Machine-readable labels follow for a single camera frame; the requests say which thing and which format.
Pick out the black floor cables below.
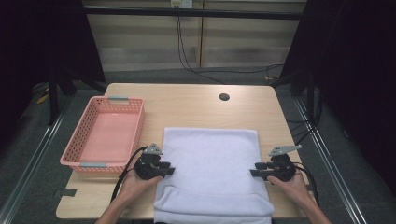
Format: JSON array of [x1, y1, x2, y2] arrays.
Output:
[[285, 117, 322, 146]]

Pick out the black hanging cable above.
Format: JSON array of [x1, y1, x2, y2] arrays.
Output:
[[175, 15, 226, 85], [177, 15, 285, 75]]

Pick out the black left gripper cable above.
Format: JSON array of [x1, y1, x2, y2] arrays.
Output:
[[110, 146, 149, 203]]

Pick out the black horizontal metal bar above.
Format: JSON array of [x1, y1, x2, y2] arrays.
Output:
[[83, 7, 304, 21]]

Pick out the white wall outlet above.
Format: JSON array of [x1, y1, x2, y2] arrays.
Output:
[[169, 0, 194, 9]]

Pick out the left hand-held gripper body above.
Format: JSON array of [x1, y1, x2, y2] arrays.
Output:
[[134, 142, 164, 181]]

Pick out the person's right hand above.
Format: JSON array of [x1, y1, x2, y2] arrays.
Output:
[[267, 172, 314, 209]]

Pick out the yellow floor object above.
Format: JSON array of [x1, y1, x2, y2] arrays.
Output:
[[35, 93, 50, 105]]

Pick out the metal floor rail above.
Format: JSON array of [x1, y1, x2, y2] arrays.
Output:
[[293, 96, 369, 224], [0, 95, 77, 224]]

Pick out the black tape strip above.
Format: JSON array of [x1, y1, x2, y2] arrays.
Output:
[[53, 188, 78, 199]]

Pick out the white garment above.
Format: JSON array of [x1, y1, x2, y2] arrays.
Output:
[[152, 126, 276, 224]]

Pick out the person's left hand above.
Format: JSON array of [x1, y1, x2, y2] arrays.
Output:
[[119, 168, 165, 203]]

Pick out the pink perforated plastic basket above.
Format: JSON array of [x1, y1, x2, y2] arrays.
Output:
[[59, 95, 146, 175]]

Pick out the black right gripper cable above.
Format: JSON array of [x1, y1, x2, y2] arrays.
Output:
[[291, 161, 320, 205]]

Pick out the black metal stand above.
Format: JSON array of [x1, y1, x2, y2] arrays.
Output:
[[47, 69, 78, 126], [290, 69, 316, 123]]

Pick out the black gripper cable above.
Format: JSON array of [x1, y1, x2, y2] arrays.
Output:
[[110, 146, 149, 203], [291, 161, 320, 205]]

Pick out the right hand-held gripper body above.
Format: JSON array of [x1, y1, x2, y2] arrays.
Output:
[[263, 144, 304, 183]]

